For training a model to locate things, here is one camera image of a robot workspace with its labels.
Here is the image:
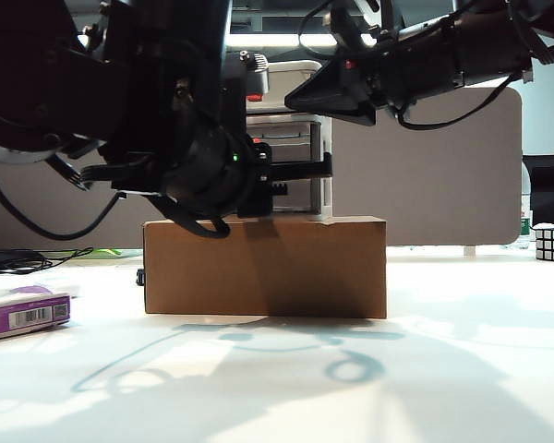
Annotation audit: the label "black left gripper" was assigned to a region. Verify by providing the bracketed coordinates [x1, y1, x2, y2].
[80, 126, 333, 223]

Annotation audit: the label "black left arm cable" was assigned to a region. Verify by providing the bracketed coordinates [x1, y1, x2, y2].
[159, 196, 232, 240]
[0, 156, 124, 242]

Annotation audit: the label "white plastic drawer cabinet frame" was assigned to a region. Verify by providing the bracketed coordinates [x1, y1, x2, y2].
[244, 58, 333, 221]

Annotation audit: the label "grey fabric desk partition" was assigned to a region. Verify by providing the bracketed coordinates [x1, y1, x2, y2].
[0, 87, 523, 249]

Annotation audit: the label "smoky drawer with upturned handle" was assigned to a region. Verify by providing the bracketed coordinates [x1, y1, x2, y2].
[245, 68, 324, 114]

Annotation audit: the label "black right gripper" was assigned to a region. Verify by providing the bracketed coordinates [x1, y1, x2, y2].
[284, 16, 465, 126]

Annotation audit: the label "clear bottle with green label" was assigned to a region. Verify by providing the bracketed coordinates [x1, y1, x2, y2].
[519, 193, 535, 253]

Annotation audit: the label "purple white napkin pack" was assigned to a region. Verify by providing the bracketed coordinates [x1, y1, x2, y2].
[0, 284, 73, 343]

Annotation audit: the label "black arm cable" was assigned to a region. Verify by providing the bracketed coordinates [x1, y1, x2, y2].
[159, 196, 232, 240]
[0, 156, 124, 242]
[297, 0, 339, 62]
[395, 71, 525, 132]

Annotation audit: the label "left wrist grey box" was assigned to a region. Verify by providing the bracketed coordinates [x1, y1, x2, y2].
[238, 49, 271, 96]

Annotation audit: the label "smoky drawer with divider rail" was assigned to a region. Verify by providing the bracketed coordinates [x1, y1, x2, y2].
[247, 120, 324, 162]

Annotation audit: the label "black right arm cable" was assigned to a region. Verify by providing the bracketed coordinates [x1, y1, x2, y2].
[297, 0, 339, 62]
[395, 71, 525, 132]

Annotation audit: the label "brown cardboard box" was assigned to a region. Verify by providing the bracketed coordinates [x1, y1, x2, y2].
[142, 215, 389, 320]

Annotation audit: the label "long ceiling light strip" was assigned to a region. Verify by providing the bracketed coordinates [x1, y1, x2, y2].
[76, 31, 341, 48]

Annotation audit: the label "thin black desk cables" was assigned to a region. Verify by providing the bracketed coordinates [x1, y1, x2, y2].
[8, 247, 96, 273]

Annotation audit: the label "black monitor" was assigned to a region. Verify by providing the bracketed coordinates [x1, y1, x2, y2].
[521, 154, 554, 227]

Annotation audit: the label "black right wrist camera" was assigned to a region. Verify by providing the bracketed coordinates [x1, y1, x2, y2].
[330, 0, 407, 47]

